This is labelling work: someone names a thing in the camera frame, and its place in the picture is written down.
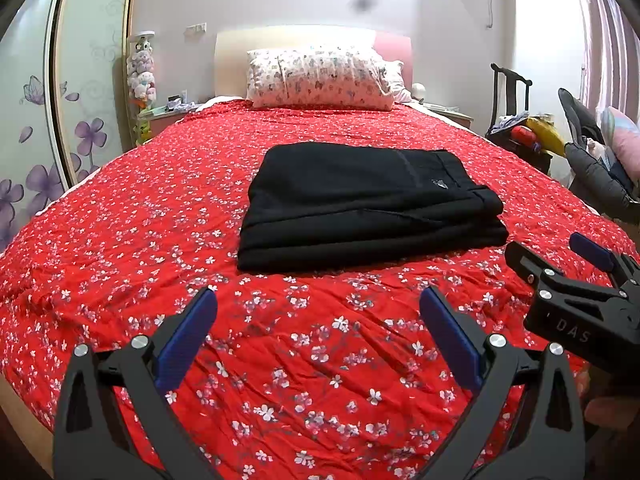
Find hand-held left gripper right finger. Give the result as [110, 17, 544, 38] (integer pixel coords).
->
[415, 286, 587, 480]

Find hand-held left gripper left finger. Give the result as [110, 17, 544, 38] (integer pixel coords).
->
[52, 286, 223, 480]

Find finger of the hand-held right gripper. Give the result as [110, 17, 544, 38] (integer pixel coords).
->
[570, 232, 640, 301]
[504, 241, 563, 291]

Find black pants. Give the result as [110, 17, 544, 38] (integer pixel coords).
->
[236, 142, 510, 275]

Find person's right hand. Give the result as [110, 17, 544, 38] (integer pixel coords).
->
[575, 364, 640, 433]

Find grey padded jacket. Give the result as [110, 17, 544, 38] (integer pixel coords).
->
[557, 87, 640, 221]

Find pastel pink cushion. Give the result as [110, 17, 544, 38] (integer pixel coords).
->
[600, 106, 640, 181]

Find yellow plush toy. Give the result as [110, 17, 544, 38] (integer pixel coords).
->
[525, 116, 568, 157]

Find red floral bedspread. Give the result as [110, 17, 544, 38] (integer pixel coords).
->
[0, 99, 640, 480]

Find wooden bedside table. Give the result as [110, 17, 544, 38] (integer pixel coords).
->
[425, 102, 473, 133]

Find black chair with clothes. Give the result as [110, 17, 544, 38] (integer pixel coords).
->
[487, 62, 533, 133]

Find pink curtain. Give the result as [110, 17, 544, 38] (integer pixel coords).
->
[570, 0, 640, 116]

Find green toy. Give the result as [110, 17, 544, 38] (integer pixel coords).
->
[135, 107, 153, 143]

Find pink nightstand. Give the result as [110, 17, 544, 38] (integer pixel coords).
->
[137, 105, 203, 148]

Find column of plush toys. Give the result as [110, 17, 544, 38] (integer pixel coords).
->
[125, 32, 158, 108]

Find floral print pillow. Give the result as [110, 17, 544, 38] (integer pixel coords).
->
[246, 45, 405, 112]

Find cream and pink headboard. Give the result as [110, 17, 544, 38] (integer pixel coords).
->
[214, 25, 413, 106]

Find floral sliding door wardrobe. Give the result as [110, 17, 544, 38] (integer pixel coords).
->
[0, 0, 138, 251]

